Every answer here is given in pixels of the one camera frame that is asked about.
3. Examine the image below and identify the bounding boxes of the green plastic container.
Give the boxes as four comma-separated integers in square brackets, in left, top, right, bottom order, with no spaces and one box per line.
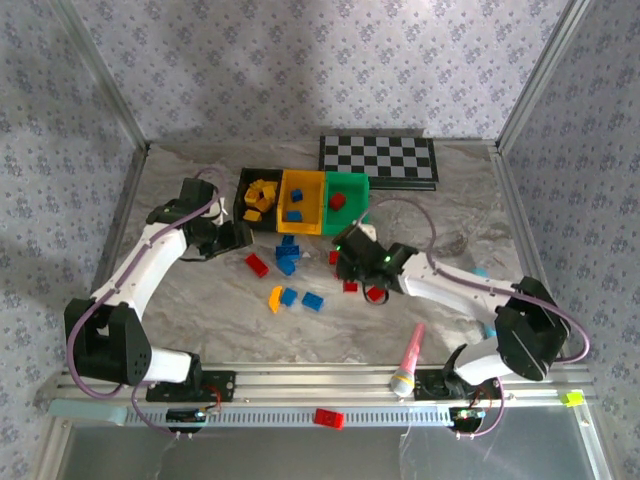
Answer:
[321,171,371,237]

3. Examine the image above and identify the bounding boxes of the yellow plastic container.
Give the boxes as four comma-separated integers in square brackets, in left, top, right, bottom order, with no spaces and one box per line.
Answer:
[276,169,327,236]

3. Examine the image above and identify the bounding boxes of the black plastic container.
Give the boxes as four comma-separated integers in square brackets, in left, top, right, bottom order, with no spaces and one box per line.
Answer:
[233,167,285,234]

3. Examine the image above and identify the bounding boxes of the blue toy microphone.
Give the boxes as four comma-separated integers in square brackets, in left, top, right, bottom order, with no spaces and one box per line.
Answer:
[469,265,499,340]

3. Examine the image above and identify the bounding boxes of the pink toy microphone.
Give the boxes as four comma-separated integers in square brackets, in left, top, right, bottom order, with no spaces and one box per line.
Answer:
[389,322,427,399]

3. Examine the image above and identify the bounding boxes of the black white checkerboard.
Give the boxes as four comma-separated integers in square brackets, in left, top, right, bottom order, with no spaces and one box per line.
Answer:
[318,134,440,192]

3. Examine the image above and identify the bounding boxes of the right electronics board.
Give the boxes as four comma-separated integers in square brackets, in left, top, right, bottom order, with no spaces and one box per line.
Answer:
[448,405,485,432]

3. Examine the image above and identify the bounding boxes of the electronics board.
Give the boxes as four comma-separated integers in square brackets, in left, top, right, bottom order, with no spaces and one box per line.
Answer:
[166,407,221,434]
[448,405,485,432]

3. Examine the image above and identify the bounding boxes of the left electronics board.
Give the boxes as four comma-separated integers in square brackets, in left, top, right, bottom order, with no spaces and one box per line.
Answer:
[166,407,221,434]

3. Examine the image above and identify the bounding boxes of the pale blue plastic piece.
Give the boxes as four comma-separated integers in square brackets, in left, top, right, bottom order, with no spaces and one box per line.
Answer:
[48,398,129,427]

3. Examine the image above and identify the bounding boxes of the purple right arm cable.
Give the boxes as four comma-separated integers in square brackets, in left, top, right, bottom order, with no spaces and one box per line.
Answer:
[367,196,592,440]

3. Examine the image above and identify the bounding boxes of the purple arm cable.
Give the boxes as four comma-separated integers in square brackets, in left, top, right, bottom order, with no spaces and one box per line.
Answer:
[66,166,231,441]
[367,196,592,440]

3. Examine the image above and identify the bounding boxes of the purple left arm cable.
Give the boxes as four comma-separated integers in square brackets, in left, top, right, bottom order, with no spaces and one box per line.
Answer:
[66,166,231,441]

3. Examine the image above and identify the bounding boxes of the aluminium side rail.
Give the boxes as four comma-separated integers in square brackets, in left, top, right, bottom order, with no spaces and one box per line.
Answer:
[489,142,596,366]
[47,144,151,396]

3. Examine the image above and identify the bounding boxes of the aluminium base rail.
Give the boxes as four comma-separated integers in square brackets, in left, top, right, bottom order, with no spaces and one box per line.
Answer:
[54,363,596,401]

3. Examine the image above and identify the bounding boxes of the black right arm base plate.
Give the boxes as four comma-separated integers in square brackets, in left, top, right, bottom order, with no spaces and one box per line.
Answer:
[413,368,504,401]

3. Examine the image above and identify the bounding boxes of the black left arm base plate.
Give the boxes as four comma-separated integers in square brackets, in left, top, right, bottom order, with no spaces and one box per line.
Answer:
[145,369,237,404]

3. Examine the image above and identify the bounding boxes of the grey slotted cable duct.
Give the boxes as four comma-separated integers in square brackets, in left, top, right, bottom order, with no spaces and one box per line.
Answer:
[122,405,454,429]

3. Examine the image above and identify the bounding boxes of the aluminium frame post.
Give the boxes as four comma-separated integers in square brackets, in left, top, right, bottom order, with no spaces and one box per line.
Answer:
[49,0,151,151]
[494,0,586,151]

